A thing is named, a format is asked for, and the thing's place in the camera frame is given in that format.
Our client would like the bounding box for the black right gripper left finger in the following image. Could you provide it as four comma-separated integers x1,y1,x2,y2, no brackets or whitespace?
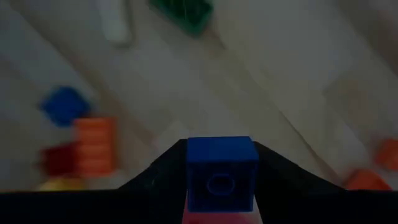
0,139,188,224

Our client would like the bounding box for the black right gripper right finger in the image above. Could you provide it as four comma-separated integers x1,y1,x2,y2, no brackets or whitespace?
253,141,398,224

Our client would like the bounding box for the orange small brick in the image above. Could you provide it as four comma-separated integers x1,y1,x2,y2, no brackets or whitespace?
345,169,392,191
374,138,398,172

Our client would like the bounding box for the orange long brick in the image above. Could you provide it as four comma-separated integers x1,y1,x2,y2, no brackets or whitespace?
73,117,118,177

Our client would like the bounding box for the blue small brick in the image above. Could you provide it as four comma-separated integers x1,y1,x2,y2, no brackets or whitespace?
186,136,259,213
40,86,91,128

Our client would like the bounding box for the wooden block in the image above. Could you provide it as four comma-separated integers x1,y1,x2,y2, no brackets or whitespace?
98,0,133,44

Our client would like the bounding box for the green long brick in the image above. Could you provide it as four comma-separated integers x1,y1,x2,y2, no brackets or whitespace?
149,0,215,35

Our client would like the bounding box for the yellow long brick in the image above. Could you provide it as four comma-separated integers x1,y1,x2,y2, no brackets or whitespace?
37,177,88,191

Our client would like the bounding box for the dark red small brick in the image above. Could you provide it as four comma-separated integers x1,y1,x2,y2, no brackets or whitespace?
39,142,77,177

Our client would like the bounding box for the pink translucent bin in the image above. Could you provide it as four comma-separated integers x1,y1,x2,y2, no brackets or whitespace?
182,203,264,224

